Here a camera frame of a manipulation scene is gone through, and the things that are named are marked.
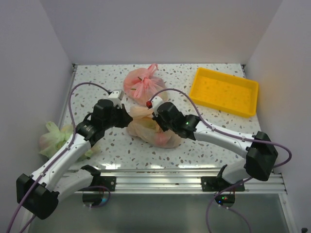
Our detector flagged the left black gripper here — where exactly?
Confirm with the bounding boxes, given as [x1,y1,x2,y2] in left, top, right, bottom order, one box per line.
[103,103,132,130]

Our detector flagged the orange plastic fruit bag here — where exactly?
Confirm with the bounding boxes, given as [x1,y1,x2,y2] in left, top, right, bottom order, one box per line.
[126,106,181,149]

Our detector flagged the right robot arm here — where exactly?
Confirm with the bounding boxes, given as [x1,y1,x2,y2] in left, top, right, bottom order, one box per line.
[149,100,278,191]

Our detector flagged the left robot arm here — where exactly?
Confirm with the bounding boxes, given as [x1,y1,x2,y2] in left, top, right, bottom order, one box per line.
[16,97,133,219]

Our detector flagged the pink knotted plastic bag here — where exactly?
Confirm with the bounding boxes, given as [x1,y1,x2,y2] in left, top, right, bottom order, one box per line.
[123,64,166,106]

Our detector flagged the green plastic fruit bag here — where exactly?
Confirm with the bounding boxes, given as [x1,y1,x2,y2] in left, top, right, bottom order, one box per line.
[38,121,100,161]

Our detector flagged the yellow plastic tray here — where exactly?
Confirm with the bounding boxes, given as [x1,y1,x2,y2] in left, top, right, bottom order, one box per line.
[189,67,259,118]

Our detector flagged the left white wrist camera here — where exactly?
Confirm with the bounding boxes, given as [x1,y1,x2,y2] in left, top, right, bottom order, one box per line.
[108,89,124,108]

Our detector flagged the aluminium frame rail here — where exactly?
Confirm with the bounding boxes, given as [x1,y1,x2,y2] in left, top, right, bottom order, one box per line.
[33,167,289,195]

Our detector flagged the left black base bracket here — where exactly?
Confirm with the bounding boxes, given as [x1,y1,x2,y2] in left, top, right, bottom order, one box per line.
[93,176,117,192]

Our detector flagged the black base bracket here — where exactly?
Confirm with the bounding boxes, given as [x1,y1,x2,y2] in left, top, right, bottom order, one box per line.
[93,176,117,192]
[201,176,232,192]

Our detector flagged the right black base bracket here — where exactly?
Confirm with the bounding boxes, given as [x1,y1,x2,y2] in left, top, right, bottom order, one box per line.
[201,176,232,192]

